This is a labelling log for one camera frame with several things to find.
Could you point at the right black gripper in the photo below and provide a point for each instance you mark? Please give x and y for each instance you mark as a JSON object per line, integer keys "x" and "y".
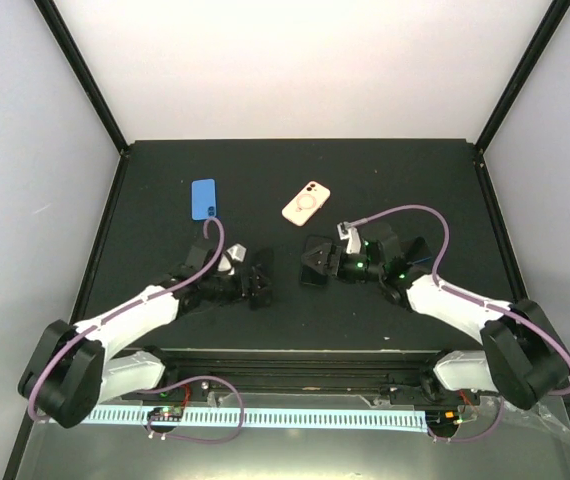
{"x": 326, "y": 261}

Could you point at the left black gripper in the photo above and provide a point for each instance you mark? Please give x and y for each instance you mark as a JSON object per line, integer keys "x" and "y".
{"x": 243, "y": 291}

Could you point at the blue smartphone black screen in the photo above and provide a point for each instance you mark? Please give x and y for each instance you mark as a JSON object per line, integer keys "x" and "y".
{"x": 307, "y": 275}

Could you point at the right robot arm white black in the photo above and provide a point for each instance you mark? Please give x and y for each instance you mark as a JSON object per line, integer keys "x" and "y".
{"x": 490, "y": 330}

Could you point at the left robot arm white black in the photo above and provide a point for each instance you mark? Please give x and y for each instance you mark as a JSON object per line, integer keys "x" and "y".
{"x": 105, "y": 350}

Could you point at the pink phone case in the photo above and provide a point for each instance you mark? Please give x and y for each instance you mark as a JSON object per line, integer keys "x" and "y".
{"x": 306, "y": 203}

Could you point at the blue phone case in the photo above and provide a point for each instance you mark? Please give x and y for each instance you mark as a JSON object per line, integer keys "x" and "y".
{"x": 203, "y": 199}

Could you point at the left circuit board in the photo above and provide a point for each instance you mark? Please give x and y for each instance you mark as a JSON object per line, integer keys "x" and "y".
{"x": 165, "y": 414}

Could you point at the circuit board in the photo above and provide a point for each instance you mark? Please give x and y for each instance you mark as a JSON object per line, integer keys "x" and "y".
{"x": 444, "y": 417}
{"x": 165, "y": 414}

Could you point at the right circuit board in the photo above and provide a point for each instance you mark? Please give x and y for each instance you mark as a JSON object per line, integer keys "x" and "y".
{"x": 444, "y": 417}

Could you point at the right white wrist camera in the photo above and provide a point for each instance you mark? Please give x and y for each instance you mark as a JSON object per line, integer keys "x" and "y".
{"x": 349, "y": 234}

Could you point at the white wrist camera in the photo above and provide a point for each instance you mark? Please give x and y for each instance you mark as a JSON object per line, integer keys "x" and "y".
{"x": 231, "y": 258}
{"x": 349, "y": 234}

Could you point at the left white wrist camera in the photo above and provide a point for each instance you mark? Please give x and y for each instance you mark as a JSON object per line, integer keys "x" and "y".
{"x": 231, "y": 258}

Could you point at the black aluminium frame rail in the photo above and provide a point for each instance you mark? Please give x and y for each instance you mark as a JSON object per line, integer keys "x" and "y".
{"x": 415, "y": 378}

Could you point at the white slotted cable duct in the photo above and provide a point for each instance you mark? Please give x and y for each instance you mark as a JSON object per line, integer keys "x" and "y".
{"x": 274, "y": 418}

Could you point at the right black frame post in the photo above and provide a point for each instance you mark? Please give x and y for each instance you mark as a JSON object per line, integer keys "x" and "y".
{"x": 537, "y": 45}

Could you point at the black frame post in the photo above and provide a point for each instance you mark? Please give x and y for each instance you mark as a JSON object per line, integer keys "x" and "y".
{"x": 68, "y": 46}
{"x": 537, "y": 45}

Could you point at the left black frame post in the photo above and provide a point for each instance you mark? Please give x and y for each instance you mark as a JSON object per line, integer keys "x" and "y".
{"x": 68, "y": 46}

